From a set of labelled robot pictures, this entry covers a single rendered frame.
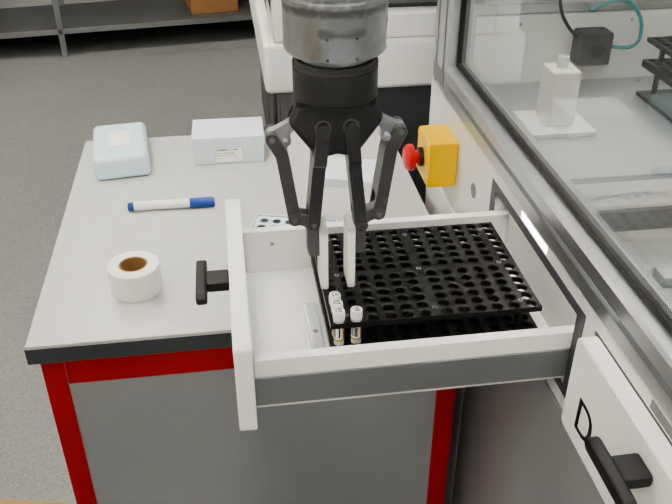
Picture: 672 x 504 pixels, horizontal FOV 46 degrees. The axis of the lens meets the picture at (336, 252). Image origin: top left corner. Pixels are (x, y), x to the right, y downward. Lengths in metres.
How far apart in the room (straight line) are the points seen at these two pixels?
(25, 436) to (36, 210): 1.14
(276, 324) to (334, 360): 0.15
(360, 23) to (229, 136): 0.79
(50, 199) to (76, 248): 1.84
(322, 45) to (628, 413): 0.39
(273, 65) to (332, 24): 0.96
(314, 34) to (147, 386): 0.60
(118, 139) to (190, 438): 0.57
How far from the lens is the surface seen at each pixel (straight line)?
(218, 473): 1.23
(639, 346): 0.72
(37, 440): 2.06
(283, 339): 0.89
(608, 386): 0.73
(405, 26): 1.62
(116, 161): 1.41
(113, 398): 1.12
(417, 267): 0.89
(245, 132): 1.44
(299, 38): 0.67
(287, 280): 0.98
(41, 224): 2.92
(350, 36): 0.66
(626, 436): 0.72
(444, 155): 1.17
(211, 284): 0.85
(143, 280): 1.08
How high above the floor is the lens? 1.39
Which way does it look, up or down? 32 degrees down
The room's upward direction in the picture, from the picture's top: straight up
